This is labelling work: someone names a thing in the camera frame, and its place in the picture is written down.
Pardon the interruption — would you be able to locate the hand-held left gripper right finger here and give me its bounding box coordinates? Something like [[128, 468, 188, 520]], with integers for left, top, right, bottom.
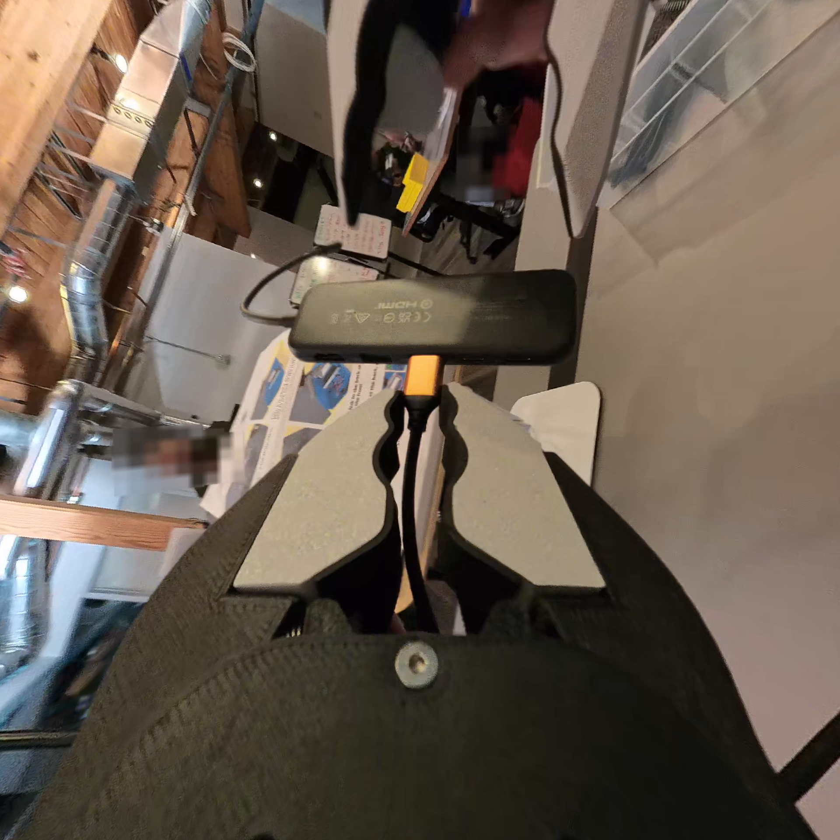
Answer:
[[440, 385, 607, 598]]

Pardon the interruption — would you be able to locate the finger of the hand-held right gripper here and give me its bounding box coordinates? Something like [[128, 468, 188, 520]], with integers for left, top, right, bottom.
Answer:
[[326, 0, 454, 227], [542, 0, 651, 240]]

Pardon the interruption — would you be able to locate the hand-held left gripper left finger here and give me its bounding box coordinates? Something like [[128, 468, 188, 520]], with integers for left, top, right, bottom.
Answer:
[[230, 392, 399, 605]]

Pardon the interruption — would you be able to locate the clear plastic storage bin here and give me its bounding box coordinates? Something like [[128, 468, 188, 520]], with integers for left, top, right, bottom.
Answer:
[[609, 0, 840, 200]]

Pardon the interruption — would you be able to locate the black cable with orange plug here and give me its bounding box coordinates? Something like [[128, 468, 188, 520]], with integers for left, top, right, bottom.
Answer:
[[398, 355, 448, 620]]

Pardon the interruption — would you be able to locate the slim dark grey hub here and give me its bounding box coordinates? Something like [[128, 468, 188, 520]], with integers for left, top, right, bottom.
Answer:
[[289, 269, 578, 367]]

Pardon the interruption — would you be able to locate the person's right hand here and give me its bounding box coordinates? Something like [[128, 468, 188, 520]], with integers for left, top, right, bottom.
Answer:
[[440, 0, 552, 84]]

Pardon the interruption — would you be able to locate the red bag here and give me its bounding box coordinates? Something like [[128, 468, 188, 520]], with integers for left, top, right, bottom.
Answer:
[[493, 99, 547, 200]]

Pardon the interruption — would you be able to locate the yellow plastic bin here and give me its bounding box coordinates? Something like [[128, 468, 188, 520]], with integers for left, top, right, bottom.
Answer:
[[394, 150, 433, 215]]

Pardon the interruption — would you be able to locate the printed instruction sheet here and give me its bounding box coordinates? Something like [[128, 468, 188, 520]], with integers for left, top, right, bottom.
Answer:
[[230, 329, 410, 489]]

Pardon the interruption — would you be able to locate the small handwritten whiteboard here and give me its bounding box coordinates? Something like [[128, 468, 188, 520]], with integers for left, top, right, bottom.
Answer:
[[315, 204, 393, 265]]

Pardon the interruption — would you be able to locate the silver ventilation duct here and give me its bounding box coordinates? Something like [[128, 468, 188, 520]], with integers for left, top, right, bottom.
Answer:
[[0, 0, 217, 500]]

